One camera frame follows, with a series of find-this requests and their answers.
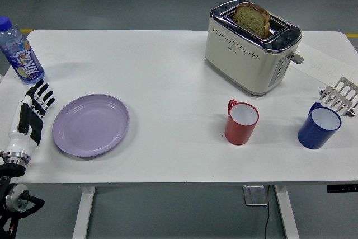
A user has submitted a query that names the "silver metal toast rack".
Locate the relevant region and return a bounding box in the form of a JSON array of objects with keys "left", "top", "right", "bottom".
[{"left": 319, "top": 76, "right": 358, "bottom": 118}]

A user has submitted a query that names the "white table leg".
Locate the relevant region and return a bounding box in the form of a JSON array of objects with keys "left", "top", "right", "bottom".
[
  {"left": 273, "top": 185, "right": 300, "bottom": 239},
  {"left": 72, "top": 186, "right": 96, "bottom": 239}
]

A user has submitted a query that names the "black power cable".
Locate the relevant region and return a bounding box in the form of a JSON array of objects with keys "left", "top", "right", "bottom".
[{"left": 262, "top": 185, "right": 274, "bottom": 239}]

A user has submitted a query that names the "cream steel toaster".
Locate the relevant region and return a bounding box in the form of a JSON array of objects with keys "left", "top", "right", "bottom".
[{"left": 204, "top": 0, "right": 304, "bottom": 96}]

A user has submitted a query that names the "brown bread slice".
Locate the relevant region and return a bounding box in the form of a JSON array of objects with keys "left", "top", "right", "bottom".
[{"left": 233, "top": 2, "right": 272, "bottom": 39}]

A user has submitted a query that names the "blue cup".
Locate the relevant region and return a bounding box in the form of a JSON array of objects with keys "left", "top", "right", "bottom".
[{"left": 297, "top": 102, "right": 342, "bottom": 150}]

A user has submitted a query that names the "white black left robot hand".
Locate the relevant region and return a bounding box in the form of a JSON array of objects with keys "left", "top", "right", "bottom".
[{"left": 4, "top": 79, "right": 55, "bottom": 156}]

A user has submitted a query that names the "black desk height controller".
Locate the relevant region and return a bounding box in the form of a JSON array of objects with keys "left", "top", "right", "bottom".
[{"left": 327, "top": 184, "right": 358, "bottom": 194}]

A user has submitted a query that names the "white paper sheet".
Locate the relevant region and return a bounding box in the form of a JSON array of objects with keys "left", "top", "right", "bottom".
[{"left": 290, "top": 40, "right": 358, "bottom": 85}]

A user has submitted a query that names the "silver under-table control box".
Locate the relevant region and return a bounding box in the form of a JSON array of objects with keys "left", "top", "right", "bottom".
[{"left": 242, "top": 185, "right": 270, "bottom": 207}]

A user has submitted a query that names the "blue label drink bottle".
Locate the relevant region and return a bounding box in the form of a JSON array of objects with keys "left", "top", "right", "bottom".
[{"left": 0, "top": 16, "right": 46, "bottom": 86}]

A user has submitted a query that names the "red cup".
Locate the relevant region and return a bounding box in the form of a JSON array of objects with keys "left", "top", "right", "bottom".
[{"left": 224, "top": 99, "right": 260, "bottom": 146}]

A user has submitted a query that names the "purple round plate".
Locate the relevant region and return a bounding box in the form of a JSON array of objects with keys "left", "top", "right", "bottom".
[{"left": 52, "top": 94, "right": 131, "bottom": 158}]

